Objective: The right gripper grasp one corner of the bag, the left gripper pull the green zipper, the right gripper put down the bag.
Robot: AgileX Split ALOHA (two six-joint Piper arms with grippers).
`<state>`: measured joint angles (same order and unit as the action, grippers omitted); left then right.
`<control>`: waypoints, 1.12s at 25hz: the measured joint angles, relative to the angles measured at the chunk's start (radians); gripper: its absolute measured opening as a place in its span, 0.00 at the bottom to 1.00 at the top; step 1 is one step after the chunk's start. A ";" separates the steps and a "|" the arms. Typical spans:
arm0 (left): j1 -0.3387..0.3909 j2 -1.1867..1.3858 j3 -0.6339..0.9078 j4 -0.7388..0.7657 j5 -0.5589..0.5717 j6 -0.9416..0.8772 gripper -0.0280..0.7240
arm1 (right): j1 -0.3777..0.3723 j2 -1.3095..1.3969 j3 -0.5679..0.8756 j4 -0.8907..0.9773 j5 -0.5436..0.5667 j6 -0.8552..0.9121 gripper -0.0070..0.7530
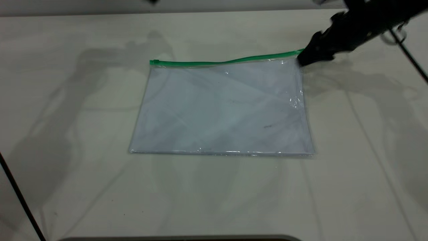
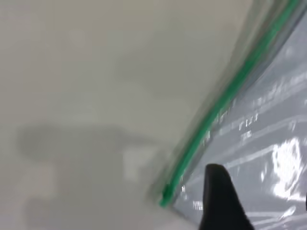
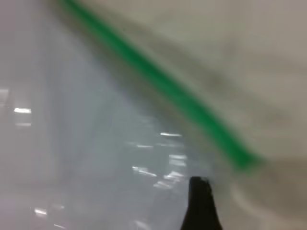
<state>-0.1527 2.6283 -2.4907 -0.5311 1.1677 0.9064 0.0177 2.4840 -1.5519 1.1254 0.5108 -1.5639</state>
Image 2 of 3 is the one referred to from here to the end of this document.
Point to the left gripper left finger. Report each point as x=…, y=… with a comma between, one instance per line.
x=220, y=201

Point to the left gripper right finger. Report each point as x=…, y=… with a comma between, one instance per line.
x=306, y=200

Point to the green zipper slider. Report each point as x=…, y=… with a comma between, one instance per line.
x=167, y=193

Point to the clear plastic green-zip bag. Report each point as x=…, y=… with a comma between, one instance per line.
x=263, y=134

